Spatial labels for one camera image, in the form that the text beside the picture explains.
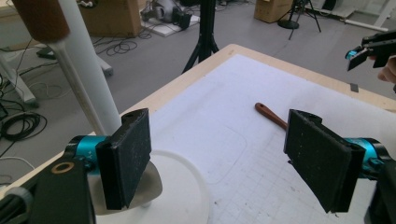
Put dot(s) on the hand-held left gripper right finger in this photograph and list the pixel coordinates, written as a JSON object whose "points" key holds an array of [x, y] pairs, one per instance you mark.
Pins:
{"points": [[317, 155]]}

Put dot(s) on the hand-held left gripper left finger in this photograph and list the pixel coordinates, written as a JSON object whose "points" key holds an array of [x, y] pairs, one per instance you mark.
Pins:
{"points": [[124, 155]]}

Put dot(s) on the dark brown wooden spoon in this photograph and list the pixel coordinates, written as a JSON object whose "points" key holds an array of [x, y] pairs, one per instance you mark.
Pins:
{"points": [[267, 112]]}

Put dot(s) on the white hook stand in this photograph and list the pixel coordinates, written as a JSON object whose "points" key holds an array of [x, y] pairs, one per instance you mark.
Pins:
{"points": [[93, 77]]}

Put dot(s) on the black tripod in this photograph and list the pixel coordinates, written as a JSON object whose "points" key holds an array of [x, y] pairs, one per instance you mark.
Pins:
{"points": [[288, 24]]}

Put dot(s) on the white desk leg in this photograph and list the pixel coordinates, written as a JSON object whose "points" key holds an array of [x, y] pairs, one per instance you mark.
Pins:
{"points": [[106, 67], [18, 84]]}

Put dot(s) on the brown cardboard box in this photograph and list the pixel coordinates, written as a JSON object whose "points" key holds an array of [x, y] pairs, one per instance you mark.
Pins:
{"points": [[271, 11], [118, 18]]}

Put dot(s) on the white grid mat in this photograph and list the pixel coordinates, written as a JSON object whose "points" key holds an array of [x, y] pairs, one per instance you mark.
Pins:
{"points": [[218, 102]]}

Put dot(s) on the black flat device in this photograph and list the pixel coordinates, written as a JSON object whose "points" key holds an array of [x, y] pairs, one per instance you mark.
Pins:
{"points": [[46, 53]]}

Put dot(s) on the white foam board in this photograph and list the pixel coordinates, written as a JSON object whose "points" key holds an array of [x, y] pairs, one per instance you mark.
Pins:
{"points": [[162, 29]]}

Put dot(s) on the grey plastic device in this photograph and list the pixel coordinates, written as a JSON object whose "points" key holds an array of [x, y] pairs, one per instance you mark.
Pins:
{"points": [[162, 7]]}

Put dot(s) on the white desk frame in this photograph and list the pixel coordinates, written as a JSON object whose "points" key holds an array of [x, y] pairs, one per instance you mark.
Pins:
{"points": [[367, 26]]}

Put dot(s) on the grey metal bracket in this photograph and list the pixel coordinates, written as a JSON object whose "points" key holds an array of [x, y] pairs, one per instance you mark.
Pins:
{"points": [[354, 87]]}

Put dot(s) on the black frame stand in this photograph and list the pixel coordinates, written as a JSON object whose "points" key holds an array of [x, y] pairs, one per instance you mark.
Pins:
{"points": [[207, 25]]}

